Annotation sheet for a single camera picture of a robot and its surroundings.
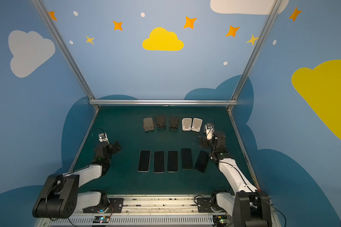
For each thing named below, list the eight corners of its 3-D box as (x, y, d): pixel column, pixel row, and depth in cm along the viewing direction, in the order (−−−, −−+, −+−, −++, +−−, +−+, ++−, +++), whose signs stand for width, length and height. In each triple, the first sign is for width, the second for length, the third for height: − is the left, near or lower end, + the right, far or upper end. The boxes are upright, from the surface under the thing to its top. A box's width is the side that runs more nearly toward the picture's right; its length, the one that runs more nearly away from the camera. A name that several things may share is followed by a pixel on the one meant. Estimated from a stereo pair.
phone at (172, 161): (166, 172, 89) (166, 171, 87) (167, 152, 98) (167, 150, 96) (178, 172, 89) (178, 171, 87) (178, 152, 98) (178, 150, 96)
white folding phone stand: (190, 130, 109) (192, 123, 102) (192, 124, 113) (193, 117, 105) (199, 132, 108) (201, 125, 101) (200, 126, 112) (202, 119, 104)
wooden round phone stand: (144, 131, 110) (142, 124, 103) (145, 124, 114) (143, 117, 107) (154, 131, 110) (153, 124, 103) (154, 124, 114) (153, 117, 107)
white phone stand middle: (182, 130, 110) (183, 123, 103) (181, 125, 114) (182, 117, 106) (190, 130, 110) (192, 123, 103) (190, 125, 114) (191, 118, 106)
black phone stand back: (169, 130, 109) (169, 123, 102) (169, 123, 113) (169, 116, 106) (178, 130, 109) (178, 123, 102) (178, 123, 113) (178, 116, 106)
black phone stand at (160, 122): (156, 130, 111) (155, 121, 103) (157, 123, 115) (156, 115, 107) (165, 130, 111) (165, 121, 103) (166, 123, 115) (165, 115, 107)
